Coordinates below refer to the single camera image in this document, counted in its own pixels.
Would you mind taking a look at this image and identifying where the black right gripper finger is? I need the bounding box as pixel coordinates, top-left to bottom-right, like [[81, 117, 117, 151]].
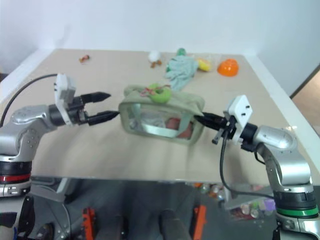
[[201, 112, 222, 124], [193, 114, 222, 132]]

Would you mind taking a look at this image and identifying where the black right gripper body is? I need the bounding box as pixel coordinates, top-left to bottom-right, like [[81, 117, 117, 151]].
[[211, 114, 238, 145]]

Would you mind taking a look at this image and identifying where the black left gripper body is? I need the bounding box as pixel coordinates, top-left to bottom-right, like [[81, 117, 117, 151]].
[[66, 94, 90, 126]]

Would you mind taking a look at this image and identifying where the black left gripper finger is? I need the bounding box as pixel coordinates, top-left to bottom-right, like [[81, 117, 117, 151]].
[[87, 110, 121, 126], [83, 91, 112, 104]]

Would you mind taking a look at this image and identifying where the green pouch with clear window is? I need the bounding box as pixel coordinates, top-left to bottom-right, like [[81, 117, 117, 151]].
[[117, 84, 206, 148]]

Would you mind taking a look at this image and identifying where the orange plastic bowl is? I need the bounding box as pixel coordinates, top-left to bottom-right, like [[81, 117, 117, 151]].
[[216, 58, 240, 77]]

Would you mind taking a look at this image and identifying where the teal cloth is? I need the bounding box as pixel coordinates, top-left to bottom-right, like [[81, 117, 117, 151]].
[[163, 55, 200, 91]]

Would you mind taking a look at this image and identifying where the clear plastic cup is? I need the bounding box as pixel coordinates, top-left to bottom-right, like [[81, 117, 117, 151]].
[[207, 54, 224, 66]]

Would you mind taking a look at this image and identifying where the white ball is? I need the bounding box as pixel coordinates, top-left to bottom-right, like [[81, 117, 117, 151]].
[[148, 50, 161, 63]]

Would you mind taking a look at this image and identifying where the clear box of colourful items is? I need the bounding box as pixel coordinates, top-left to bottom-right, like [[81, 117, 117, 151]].
[[223, 183, 277, 222]]

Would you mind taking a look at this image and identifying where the brown wooden panel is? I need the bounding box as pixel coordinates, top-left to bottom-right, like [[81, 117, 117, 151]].
[[289, 64, 320, 137]]

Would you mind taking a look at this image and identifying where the orange clamp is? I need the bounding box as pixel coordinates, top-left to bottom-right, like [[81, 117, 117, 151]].
[[193, 204, 208, 240], [81, 206, 97, 240]]

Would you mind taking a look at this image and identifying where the silver robot body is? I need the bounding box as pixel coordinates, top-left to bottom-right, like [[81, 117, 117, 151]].
[[14, 176, 83, 240]]

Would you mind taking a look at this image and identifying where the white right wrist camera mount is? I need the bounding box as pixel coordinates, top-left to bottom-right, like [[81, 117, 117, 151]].
[[223, 94, 254, 146]]

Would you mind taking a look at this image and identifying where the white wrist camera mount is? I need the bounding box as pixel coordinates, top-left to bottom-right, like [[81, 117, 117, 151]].
[[53, 73, 77, 126], [223, 94, 254, 146]]

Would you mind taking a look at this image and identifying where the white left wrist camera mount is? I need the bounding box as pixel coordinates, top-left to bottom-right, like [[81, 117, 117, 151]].
[[53, 73, 77, 126]]

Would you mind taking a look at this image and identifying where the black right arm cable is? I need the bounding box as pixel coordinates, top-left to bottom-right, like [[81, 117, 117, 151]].
[[219, 129, 276, 201]]

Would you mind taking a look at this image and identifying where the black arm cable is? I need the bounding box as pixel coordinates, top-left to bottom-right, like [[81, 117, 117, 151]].
[[0, 73, 60, 126], [219, 129, 276, 201]]

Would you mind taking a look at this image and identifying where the green plush keychain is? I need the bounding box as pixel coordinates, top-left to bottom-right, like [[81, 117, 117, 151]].
[[139, 82, 174, 104]]

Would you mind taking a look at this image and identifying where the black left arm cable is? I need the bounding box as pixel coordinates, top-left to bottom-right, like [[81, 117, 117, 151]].
[[0, 73, 60, 126]]

